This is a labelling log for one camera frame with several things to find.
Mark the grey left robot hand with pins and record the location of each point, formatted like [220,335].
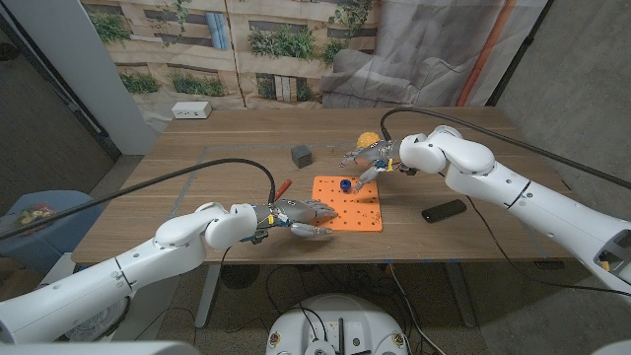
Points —
[296,211]

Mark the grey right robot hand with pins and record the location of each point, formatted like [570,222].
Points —
[377,155]

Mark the blue peg toy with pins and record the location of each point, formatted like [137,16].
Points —
[345,185]

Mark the orange pegboard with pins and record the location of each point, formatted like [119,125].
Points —
[360,209]

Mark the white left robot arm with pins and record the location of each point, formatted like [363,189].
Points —
[123,276]

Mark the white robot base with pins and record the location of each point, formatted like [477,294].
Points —
[340,320]

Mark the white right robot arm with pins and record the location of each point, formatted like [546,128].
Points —
[517,197]

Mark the yellow pineapple toy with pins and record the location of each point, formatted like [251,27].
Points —
[367,138]

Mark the dark grey block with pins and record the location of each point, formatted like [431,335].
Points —
[301,157]

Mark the black round fan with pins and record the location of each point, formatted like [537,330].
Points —
[240,277]

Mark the black phone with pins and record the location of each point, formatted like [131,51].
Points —
[443,211]

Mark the printed fabric backdrop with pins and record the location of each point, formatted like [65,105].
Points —
[296,74]

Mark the white table leg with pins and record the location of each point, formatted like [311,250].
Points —
[462,301]
[207,296]

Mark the white power strip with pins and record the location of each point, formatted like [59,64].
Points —
[191,109]

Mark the blue-grey stool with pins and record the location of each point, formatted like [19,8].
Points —
[64,232]

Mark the white robot torso shell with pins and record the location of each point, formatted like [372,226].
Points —
[98,349]

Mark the bag of colourful toys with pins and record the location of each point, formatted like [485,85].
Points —
[34,214]

